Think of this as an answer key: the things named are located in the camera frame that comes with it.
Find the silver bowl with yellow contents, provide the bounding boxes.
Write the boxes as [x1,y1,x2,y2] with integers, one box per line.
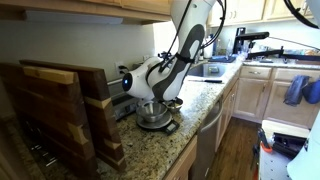
[162,97,185,114]

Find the empty silver bowl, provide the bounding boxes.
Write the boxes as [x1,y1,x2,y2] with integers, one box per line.
[135,101,168,123]

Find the black steel kitchen scale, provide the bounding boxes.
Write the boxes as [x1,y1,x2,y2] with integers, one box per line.
[135,112,181,136]

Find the stainless steel panini grill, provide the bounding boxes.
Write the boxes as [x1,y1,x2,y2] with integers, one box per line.
[107,78,143,122]

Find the black power plug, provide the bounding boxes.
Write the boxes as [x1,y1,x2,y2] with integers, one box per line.
[118,65,131,75]

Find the stainless steel sink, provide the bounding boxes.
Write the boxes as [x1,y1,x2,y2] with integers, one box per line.
[187,62,230,80]

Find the white cylindrical container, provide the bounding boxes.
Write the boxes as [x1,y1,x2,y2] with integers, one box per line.
[203,42,215,59]

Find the thick dark wooden cutting board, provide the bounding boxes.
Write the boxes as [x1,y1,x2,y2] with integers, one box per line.
[19,59,128,173]

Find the blue dish mat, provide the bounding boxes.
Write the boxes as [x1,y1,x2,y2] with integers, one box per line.
[208,54,237,64]

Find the stainless steel dishwasher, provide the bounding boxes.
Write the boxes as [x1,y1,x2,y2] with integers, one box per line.
[191,96,224,180]

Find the light wood base cabinet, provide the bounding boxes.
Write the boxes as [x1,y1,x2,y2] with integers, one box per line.
[163,134,198,180]

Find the wooden upper cabinet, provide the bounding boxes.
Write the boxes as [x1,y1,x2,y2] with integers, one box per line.
[0,0,174,26]

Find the light wood corner base cabinets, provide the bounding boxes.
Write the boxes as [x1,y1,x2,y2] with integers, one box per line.
[214,64,320,151]

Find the cream upper cabinets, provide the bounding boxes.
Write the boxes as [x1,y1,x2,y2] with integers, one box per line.
[208,0,316,28]

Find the large dark wooden cutting board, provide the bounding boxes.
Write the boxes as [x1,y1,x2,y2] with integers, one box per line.
[0,62,99,180]

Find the white perforated robot cart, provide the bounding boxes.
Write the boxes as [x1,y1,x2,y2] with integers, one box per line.
[258,119,311,180]

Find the blue hanging cloth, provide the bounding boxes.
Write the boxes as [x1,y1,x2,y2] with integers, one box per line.
[283,74,311,108]

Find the black tools on cart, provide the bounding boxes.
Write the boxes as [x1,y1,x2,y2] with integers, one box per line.
[271,132,308,158]

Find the blue oven mitt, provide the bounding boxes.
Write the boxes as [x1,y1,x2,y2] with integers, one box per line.
[302,78,320,105]

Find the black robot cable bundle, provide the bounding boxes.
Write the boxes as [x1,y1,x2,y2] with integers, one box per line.
[158,0,228,73]

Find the white wall outlet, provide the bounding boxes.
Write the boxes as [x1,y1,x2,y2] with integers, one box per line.
[114,61,129,76]

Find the black handled knife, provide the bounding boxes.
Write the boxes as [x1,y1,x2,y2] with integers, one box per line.
[187,78,224,84]

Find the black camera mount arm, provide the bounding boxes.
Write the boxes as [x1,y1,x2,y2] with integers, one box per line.
[233,27,320,63]

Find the orange handled clamp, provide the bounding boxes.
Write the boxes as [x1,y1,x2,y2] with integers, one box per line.
[255,128,274,155]

